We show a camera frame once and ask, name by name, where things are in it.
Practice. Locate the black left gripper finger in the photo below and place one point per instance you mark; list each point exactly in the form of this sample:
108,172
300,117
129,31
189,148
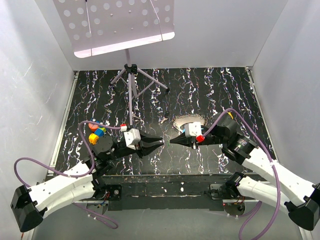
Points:
147,139
146,148

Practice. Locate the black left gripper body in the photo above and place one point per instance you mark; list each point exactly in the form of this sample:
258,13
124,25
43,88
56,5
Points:
126,151

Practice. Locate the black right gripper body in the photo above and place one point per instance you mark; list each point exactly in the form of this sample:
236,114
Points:
211,139

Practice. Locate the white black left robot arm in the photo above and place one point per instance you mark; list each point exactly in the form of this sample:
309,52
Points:
31,205

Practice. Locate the colourful toy block car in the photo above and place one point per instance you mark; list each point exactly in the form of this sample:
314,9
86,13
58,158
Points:
97,132

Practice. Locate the perforated music stand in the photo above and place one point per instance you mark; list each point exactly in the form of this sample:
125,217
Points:
97,27

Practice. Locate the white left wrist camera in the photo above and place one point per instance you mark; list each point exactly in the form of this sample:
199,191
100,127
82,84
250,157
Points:
131,136

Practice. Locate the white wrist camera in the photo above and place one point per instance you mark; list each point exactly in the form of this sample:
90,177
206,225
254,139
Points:
194,129
131,136

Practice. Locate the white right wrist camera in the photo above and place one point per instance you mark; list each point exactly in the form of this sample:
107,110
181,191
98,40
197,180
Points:
194,129

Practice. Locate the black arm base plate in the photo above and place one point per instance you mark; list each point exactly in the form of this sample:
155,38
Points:
164,191

